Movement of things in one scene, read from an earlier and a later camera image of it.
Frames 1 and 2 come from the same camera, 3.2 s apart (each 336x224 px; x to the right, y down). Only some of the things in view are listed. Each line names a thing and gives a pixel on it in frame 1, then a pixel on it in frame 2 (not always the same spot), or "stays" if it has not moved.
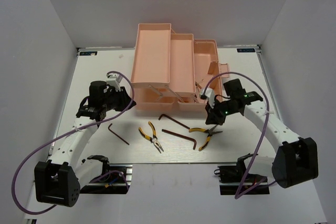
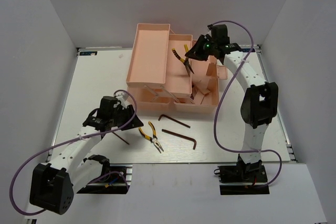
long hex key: [186, 137] stays
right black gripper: [213, 117] to [196, 52]
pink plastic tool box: [170, 70] stays
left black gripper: [124, 97] to [125, 110]
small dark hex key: [116, 134] stays
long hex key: [174, 120] stays
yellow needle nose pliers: [154, 140] stays
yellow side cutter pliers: [209, 132] to [185, 61]
